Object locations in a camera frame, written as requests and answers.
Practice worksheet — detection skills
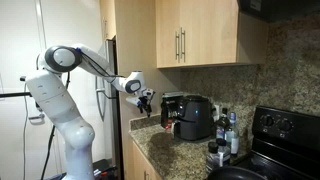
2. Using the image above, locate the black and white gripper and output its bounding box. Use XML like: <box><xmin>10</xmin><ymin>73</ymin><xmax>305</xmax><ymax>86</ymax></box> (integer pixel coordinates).
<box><xmin>126</xmin><ymin>88</ymin><xmax>155</xmax><ymax>117</ymax></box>

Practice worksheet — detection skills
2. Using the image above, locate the door steel handle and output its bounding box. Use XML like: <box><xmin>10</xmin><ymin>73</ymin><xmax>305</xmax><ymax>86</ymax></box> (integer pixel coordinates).
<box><xmin>175</xmin><ymin>31</ymin><xmax>180</xmax><ymax>60</ymax></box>
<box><xmin>180</xmin><ymin>27</ymin><xmax>185</xmax><ymax>62</ymax></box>

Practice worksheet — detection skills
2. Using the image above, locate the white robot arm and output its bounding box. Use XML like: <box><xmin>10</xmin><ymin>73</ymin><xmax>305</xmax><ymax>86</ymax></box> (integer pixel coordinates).
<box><xmin>26</xmin><ymin>43</ymin><xmax>154</xmax><ymax>180</ymax></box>

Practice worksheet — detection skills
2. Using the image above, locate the lower wooden cabinet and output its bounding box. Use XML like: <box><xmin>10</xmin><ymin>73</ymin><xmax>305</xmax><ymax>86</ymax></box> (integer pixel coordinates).
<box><xmin>123</xmin><ymin>135</ymin><xmax>162</xmax><ymax>180</ymax></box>

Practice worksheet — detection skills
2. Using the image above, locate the tall wooden cabinet side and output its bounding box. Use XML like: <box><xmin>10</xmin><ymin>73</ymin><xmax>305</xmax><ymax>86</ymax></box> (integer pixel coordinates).
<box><xmin>99</xmin><ymin>0</ymin><xmax>181</xmax><ymax>180</ymax></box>

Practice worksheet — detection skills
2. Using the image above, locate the left wooden cabinet door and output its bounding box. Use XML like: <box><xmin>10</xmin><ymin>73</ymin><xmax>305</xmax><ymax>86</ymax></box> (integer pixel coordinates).
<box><xmin>155</xmin><ymin>0</ymin><xmax>180</xmax><ymax>68</ymax></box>

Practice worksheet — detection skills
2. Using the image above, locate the wooden cabinet door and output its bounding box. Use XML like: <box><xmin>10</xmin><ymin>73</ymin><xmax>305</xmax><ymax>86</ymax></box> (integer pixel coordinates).
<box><xmin>180</xmin><ymin>0</ymin><xmax>239</xmax><ymax>66</ymax></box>
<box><xmin>155</xmin><ymin>0</ymin><xmax>180</xmax><ymax>68</ymax></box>

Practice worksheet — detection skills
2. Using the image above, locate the right wooden cabinet door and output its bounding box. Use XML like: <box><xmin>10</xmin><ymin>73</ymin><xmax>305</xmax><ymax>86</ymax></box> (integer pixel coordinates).
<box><xmin>180</xmin><ymin>0</ymin><xmax>239</xmax><ymax>66</ymax></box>

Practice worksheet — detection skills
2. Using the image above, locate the black coffee maker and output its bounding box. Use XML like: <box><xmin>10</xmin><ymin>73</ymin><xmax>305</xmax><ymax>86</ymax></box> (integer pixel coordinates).
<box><xmin>161</xmin><ymin>91</ymin><xmax>183</xmax><ymax>128</ymax></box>

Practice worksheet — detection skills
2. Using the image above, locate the stainless steel refrigerator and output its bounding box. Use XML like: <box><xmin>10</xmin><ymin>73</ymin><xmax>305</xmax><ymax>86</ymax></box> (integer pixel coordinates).
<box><xmin>95</xmin><ymin>35</ymin><xmax>125</xmax><ymax>180</ymax></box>

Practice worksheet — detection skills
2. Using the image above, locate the black air fryer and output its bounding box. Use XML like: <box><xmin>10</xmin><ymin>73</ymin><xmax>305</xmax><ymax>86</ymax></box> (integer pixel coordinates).
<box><xmin>174</xmin><ymin>95</ymin><xmax>212</xmax><ymax>141</ymax></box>

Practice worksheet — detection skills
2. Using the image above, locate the dark glass bottle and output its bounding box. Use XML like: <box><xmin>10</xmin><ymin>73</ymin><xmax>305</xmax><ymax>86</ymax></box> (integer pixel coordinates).
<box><xmin>216</xmin><ymin>108</ymin><xmax>230</xmax><ymax>139</ymax></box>

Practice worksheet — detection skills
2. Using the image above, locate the black lid spice jar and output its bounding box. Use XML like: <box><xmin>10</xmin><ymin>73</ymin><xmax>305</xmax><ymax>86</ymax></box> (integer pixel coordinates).
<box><xmin>205</xmin><ymin>142</ymin><xmax>220</xmax><ymax>173</ymax></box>

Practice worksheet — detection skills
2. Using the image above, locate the clear jar black lid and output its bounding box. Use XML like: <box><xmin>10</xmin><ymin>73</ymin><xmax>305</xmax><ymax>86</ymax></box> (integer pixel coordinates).
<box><xmin>216</xmin><ymin>138</ymin><xmax>230</xmax><ymax>167</ymax></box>

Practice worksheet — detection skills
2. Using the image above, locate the clear bottle blue cap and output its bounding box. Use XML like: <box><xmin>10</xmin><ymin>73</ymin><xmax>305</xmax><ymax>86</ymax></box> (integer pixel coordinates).
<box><xmin>225</xmin><ymin>112</ymin><xmax>239</xmax><ymax>156</ymax></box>

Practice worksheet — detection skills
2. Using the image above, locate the black frying pan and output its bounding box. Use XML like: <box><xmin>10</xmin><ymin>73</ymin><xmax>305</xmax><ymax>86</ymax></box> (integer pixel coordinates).
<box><xmin>206</xmin><ymin>166</ymin><xmax>266</xmax><ymax>180</ymax></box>

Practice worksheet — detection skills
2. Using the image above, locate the black stove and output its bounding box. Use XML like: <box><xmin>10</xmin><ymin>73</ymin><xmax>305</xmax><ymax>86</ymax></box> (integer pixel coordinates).
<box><xmin>232</xmin><ymin>106</ymin><xmax>320</xmax><ymax>180</ymax></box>

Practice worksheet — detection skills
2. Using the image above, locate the black range hood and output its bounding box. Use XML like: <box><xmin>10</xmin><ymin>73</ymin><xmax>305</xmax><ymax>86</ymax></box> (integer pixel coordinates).
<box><xmin>237</xmin><ymin>0</ymin><xmax>320</xmax><ymax>23</ymax></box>

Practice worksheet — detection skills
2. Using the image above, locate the black camera stand bar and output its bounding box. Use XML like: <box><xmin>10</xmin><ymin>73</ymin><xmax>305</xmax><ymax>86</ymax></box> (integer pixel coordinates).
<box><xmin>0</xmin><ymin>76</ymin><xmax>32</xmax><ymax>98</ymax></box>

